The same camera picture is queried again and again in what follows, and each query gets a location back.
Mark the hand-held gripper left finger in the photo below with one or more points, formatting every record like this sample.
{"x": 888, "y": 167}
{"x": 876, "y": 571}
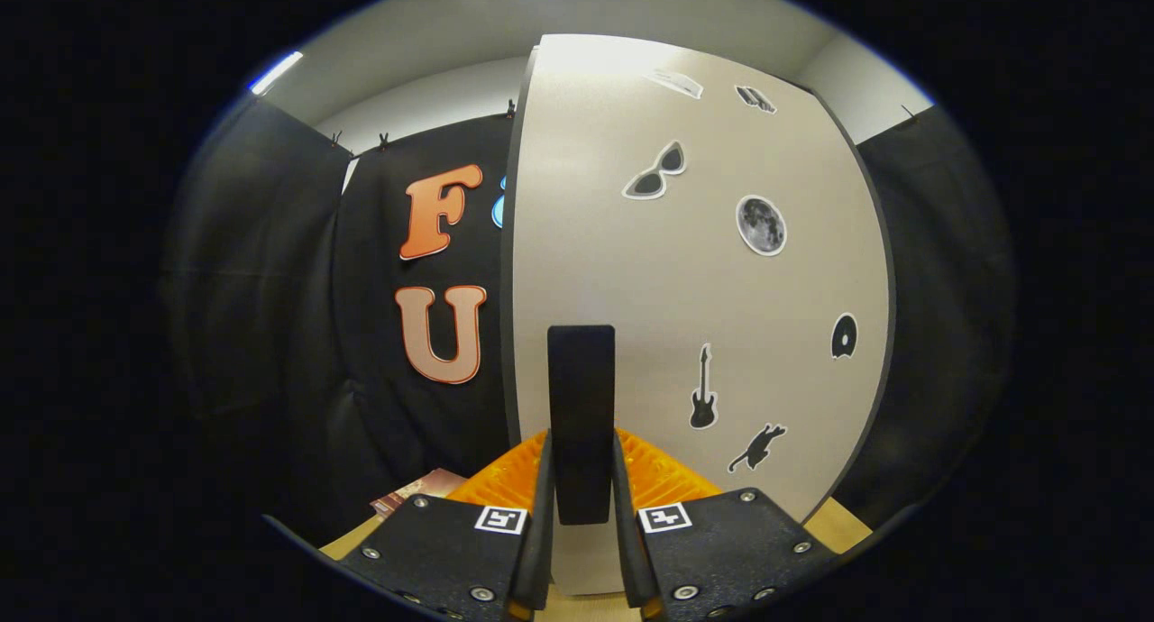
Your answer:
{"x": 451, "y": 550}

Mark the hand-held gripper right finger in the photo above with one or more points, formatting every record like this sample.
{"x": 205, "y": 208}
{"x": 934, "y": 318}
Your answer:
{"x": 721, "y": 550}

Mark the beige shoe cabinet door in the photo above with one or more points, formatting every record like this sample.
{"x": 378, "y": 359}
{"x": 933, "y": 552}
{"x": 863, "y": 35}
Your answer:
{"x": 631, "y": 270}

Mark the brown book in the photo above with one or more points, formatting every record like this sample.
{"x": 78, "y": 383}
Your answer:
{"x": 424, "y": 489}

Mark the black backdrop cloth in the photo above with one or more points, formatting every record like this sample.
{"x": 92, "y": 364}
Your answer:
{"x": 270, "y": 333}

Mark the long ceiling light strip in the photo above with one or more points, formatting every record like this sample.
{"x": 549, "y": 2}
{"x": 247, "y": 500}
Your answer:
{"x": 276, "y": 73}

